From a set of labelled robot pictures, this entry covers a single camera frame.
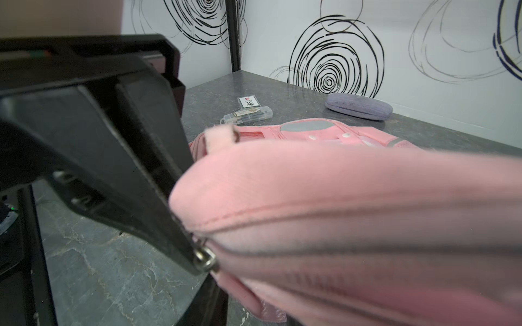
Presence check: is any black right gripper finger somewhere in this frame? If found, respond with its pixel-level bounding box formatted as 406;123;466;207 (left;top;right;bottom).
176;274;228;326

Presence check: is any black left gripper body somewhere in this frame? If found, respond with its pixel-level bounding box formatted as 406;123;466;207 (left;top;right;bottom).
1;34;186;118

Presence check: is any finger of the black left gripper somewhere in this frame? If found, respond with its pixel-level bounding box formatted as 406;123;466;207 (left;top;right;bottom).
1;61;199;275

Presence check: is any clear lead refill box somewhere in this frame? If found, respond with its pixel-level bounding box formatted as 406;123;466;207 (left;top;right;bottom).
237;95;260;109

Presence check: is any clear plastic eraser case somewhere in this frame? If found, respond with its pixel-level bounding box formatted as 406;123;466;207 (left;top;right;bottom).
220;106;273;126

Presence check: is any pink student backpack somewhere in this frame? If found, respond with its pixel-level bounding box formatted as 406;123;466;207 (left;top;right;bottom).
169;119;521;325

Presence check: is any purple fabric glasses case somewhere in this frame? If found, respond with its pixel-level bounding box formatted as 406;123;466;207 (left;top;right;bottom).
325;93;393;121

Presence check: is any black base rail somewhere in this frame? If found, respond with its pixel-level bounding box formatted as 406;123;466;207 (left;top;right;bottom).
1;186;58;325

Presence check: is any black aluminium frame post left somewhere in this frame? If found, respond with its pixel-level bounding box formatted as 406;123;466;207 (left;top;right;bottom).
225;0;241;73

